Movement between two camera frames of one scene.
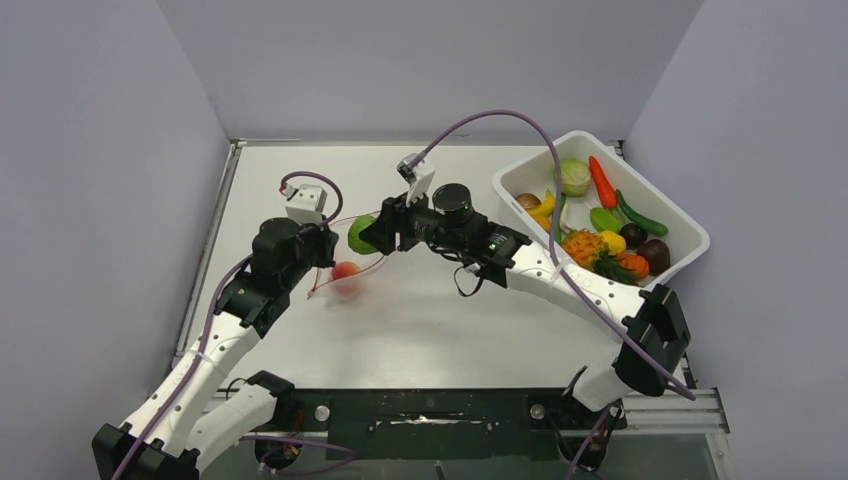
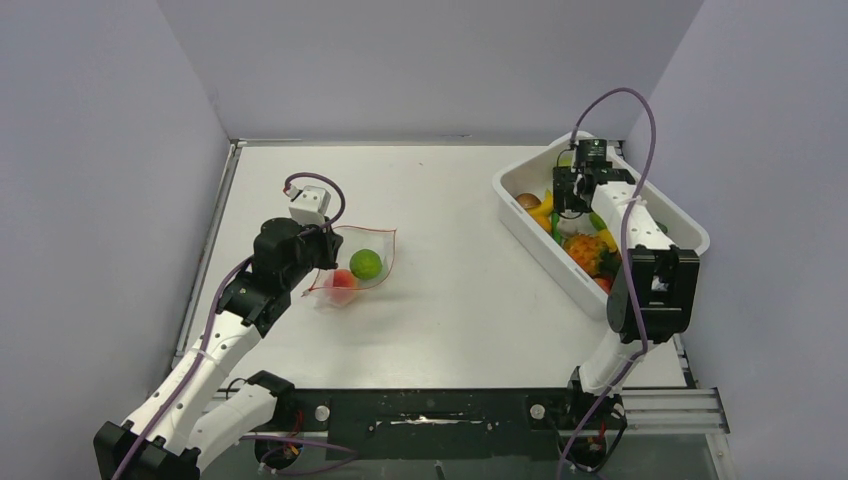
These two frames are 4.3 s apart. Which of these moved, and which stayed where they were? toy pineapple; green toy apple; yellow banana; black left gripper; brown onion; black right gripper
Moved: black right gripper; green toy apple
Stayed: black left gripper; yellow banana; toy pineapple; brown onion
